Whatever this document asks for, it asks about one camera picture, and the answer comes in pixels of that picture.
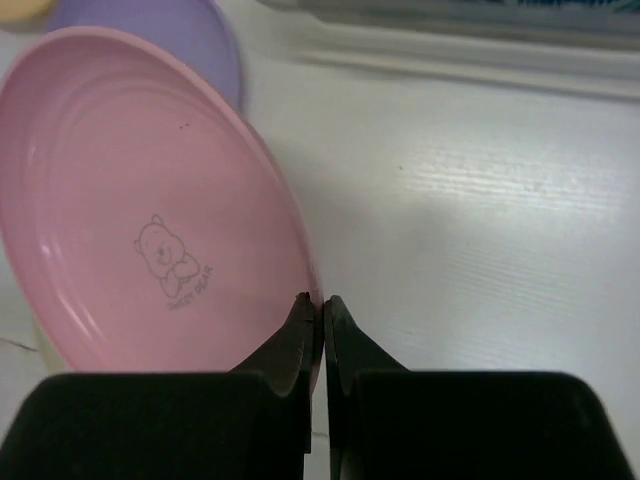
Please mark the purple plate centre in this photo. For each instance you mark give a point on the purple plate centre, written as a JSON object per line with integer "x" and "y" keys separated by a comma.
{"x": 195, "y": 32}

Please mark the cream plate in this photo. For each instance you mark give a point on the cream plate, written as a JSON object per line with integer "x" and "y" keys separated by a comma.
{"x": 53, "y": 361}

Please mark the yellow plate left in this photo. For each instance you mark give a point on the yellow plate left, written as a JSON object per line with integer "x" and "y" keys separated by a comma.
{"x": 19, "y": 11}

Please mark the pink plate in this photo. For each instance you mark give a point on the pink plate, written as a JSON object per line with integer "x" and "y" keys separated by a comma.
{"x": 146, "y": 223}

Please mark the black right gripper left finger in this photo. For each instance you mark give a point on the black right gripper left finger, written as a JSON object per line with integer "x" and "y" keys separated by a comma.
{"x": 253, "y": 422}

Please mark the clear plastic bin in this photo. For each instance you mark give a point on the clear plastic bin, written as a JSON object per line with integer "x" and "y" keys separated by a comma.
{"x": 584, "y": 48}

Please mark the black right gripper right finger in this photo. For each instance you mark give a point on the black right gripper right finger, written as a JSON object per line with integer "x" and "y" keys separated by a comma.
{"x": 389, "y": 422}

